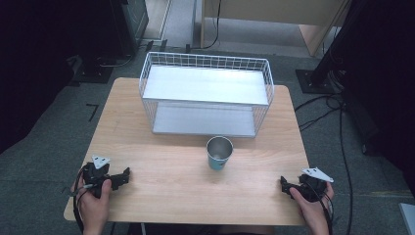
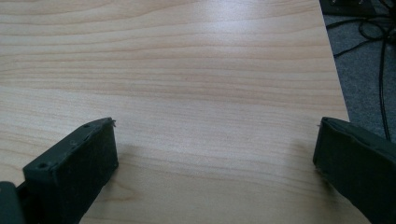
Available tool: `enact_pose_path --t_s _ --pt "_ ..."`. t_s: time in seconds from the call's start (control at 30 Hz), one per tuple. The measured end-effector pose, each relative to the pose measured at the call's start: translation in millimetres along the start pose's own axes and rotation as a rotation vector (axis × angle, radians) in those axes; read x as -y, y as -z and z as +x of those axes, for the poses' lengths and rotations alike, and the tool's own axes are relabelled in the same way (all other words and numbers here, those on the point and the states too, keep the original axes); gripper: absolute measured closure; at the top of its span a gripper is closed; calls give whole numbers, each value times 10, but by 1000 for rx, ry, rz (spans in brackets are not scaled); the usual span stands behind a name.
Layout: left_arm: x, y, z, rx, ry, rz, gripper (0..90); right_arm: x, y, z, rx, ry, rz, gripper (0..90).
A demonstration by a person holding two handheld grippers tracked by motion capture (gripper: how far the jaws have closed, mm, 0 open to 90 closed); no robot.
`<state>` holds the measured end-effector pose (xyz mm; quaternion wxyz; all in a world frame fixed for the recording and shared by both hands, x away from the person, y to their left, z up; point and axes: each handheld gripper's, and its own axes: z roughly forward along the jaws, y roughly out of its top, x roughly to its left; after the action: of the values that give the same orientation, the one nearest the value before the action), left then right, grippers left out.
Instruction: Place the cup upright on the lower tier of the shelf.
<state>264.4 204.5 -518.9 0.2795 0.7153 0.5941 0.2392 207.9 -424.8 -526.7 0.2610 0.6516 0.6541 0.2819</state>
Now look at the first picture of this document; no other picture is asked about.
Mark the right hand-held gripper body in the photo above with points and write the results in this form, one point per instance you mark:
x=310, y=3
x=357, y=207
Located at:
x=312, y=187

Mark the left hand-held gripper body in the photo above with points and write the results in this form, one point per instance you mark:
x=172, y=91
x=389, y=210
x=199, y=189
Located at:
x=95, y=176

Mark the person's right hand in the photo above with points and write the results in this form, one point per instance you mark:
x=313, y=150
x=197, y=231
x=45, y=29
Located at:
x=310, y=210

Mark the person's left hand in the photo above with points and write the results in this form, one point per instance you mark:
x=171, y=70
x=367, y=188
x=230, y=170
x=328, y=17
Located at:
x=94, y=209

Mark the blue cup with metal inside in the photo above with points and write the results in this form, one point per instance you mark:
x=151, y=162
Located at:
x=219, y=153

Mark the white flat panel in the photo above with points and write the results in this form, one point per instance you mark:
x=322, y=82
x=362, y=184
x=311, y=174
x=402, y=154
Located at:
x=408, y=218

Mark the dark equipment cabinet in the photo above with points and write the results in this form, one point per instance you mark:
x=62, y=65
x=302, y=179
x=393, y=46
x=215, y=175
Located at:
x=130, y=23

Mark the light wooden cabinet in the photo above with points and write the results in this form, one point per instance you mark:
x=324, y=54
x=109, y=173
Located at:
x=277, y=11

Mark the black stand base plate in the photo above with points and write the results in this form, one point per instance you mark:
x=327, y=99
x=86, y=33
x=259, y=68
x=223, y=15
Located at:
x=93, y=72

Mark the black stand with base plate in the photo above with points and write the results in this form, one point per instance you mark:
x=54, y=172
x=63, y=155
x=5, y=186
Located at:
x=321, y=76

